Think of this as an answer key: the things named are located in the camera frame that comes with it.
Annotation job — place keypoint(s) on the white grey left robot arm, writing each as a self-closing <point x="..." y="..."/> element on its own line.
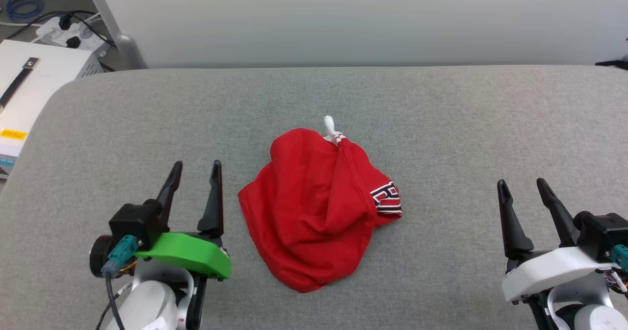
<point x="147" y="305"/>

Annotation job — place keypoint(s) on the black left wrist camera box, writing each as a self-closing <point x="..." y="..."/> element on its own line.
<point x="135" y="222"/>

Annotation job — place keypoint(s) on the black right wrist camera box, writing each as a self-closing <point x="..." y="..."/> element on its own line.
<point x="603" y="232"/>

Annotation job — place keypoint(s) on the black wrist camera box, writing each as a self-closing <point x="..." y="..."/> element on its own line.
<point x="603" y="232"/>
<point x="135" y="222"/>

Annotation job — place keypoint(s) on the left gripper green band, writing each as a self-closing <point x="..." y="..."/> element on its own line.
<point x="191" y="254"/>

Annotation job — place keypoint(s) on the red sports garment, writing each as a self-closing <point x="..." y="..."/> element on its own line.
<point x="304" y="212"/>

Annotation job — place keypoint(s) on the teal camera connector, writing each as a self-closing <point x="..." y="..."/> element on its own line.
<point x="120" y="254"/>
<point x="620" y="257"/>

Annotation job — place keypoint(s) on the white power strip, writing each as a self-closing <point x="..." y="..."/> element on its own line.
<point x="61" y="32"/>

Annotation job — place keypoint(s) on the teal right camera connector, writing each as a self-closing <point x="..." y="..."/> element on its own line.
<point x="620" y="257"/>

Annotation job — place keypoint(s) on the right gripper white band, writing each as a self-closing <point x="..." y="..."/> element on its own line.
<point x="549" y="271"/>

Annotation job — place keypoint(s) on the teal left camera connector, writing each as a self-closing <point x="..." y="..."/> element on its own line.
<point x="120" y="254"/>

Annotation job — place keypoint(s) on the white metal frame leg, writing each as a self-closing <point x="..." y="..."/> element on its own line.
<point x="115" y="26"/>

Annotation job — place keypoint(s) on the black stand foot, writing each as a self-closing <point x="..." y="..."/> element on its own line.
<point x="615" y="63"/>

